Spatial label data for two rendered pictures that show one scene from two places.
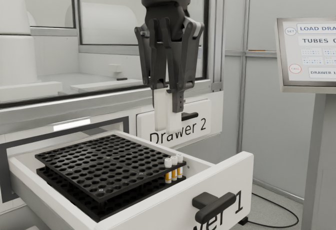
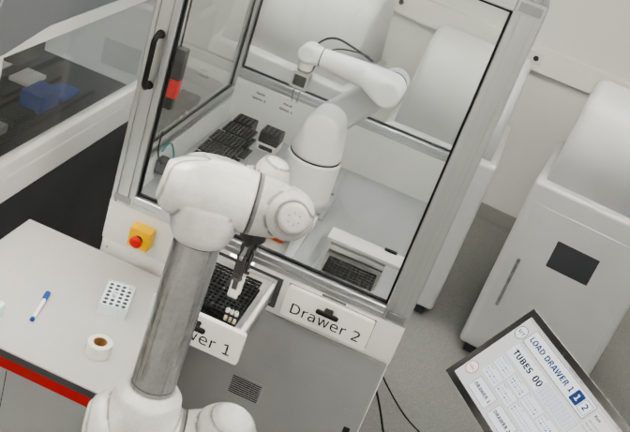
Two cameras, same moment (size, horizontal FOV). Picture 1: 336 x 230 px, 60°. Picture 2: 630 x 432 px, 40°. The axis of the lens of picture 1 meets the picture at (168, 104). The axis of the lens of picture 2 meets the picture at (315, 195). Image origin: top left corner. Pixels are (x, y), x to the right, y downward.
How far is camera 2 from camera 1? 2.27 m
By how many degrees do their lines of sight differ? 52
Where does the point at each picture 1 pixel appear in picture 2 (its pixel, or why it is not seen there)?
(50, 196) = not seen: hidden behind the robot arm
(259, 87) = not seen: outside the picture
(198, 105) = (353, 317)
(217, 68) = (401, 303)
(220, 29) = (418, 272)
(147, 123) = (292, 294)
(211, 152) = (365, 371)
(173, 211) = not seen: hidden behind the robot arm
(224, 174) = (217, 326)
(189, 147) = (337, 345)
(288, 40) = (507, 338)
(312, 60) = (493, 374)
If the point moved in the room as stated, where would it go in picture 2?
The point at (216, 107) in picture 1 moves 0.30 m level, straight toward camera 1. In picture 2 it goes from (388, 336) to (299, 334)
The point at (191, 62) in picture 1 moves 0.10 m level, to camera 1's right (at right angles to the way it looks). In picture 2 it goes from (237, 270) to (251, 292)
